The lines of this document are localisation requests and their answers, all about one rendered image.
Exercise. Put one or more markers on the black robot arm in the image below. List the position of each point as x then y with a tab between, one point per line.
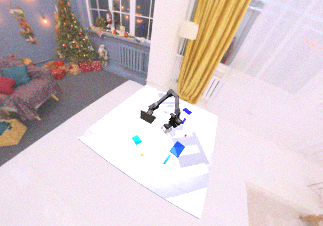
174	117

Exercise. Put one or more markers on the blue flat plate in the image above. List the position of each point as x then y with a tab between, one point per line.
177	149
187	111

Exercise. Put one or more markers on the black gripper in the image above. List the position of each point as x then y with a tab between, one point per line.
167	126

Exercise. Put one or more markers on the cyan flat square plate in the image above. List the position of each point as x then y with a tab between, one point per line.
136	139

